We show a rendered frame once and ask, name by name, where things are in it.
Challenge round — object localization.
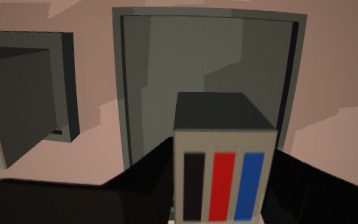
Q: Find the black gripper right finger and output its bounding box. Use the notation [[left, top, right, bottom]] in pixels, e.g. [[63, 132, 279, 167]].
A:
[[261, 148, 358, 224]]

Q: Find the cream flat bar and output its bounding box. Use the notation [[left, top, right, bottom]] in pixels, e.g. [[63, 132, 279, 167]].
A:
[[168, 211, 174, 224]]

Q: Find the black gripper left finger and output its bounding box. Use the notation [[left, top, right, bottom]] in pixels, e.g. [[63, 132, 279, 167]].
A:
[[0, 137, 174, 224]]

